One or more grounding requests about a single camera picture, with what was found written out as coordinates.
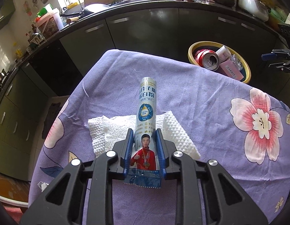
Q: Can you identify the purple floral tablecloth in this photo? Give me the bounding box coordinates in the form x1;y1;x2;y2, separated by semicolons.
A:
28;50;290;222

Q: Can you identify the pink cardboard box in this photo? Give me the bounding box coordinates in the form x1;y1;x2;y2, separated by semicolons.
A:
219;59;244;81

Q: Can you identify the red soda can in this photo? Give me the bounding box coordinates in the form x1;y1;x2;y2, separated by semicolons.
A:
194;49;220;72

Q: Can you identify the yellow rimmed trash bin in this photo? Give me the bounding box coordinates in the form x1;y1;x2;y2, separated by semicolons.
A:
188;41;251;84

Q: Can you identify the white dish rack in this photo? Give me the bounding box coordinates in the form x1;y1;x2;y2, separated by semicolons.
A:
30;33;45;45

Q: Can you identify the pink lidded storage bucket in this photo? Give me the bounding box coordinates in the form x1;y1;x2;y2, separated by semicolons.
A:
36;8;64;39

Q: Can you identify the white blue powder sachet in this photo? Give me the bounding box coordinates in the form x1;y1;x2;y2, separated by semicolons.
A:
125;77;161;188

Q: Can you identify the white paper napkin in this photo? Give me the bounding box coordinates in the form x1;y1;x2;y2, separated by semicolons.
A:
88;111;200;160

